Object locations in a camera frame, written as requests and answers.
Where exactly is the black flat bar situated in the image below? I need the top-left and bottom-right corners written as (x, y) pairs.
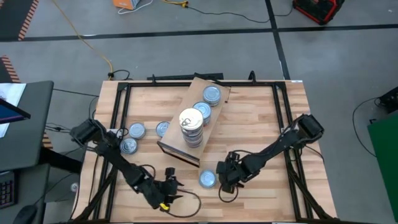
top-left (147, 72), bottom-right (224, 82)

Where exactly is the yellow cable plug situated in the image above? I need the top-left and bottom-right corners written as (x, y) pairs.
top-left (161, 0), bottom-right (190, 8)

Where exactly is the black device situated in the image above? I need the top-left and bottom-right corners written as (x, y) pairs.
top-left (377, 86), bottom-right (398, 114)

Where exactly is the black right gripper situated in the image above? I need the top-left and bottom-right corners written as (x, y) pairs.
top-left (216, 157), bottom-right (249, 194)

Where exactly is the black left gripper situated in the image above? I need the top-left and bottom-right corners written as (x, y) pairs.
top-left (141, 179), bottom-right (185, 210)

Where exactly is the black keyboard with lit keys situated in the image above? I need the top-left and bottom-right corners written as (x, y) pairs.
top-left (0, 170), bottom-right (17, 210)

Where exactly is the dark monitor with purple screen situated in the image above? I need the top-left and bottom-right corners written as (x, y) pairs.
top-left (0, 98), bottom-right (32, 125)

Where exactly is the black cable with yellow tag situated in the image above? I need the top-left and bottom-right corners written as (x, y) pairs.
top-left (141, 164), bottom-right (202, 218)

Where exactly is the black cable with plug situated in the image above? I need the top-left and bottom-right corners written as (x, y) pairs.
top-left (107, 68), bottom-right (132, 82)

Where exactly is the black computer mouse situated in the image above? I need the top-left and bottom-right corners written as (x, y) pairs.
top-left (12, 204), bottom-right (37, 224)

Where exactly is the black curved floor cable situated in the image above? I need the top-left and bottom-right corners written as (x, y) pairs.
top-left (352, 96), bottom-right (382, 158)

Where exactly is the white floor cable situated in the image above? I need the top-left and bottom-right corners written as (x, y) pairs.
top-left (117, 0), bottom-right (154, 16)

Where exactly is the black mat with orange stripes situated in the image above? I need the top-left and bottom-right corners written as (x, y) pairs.
top-left (0, 0), bottom-right (40, 42)
top-left (0, 55), bottom-right (21, 83)

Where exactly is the green mat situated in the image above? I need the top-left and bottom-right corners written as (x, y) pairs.
top-left (366, 114), bottom-right (398, 224)

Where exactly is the red and black case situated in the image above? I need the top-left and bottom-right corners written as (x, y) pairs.
top-left (292, 0), bottom-right (345, 26)

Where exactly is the orange cardboard box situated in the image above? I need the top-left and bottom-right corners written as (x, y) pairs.
top-left (112, 0), bottom-right (142, 11)

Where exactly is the long yellow cable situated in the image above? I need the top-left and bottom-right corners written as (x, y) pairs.
top-left (51, 0), bottom-right (115, 77)

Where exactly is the grey low desk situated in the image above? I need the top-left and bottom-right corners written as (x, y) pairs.
top-left (0, 163), bottom-right (51, 224)

